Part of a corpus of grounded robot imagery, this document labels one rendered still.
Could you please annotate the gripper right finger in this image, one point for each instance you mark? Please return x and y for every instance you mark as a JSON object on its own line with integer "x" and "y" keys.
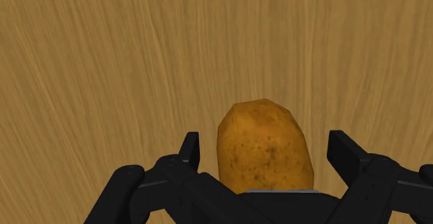
{"x": 375, "y": 179}

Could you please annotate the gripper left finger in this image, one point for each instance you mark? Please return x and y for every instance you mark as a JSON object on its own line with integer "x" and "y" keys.
{"x": 176, "y": 182}

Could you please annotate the brown potato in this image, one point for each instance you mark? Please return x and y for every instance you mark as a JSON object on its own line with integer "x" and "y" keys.
{"x": 264, "y": 149}

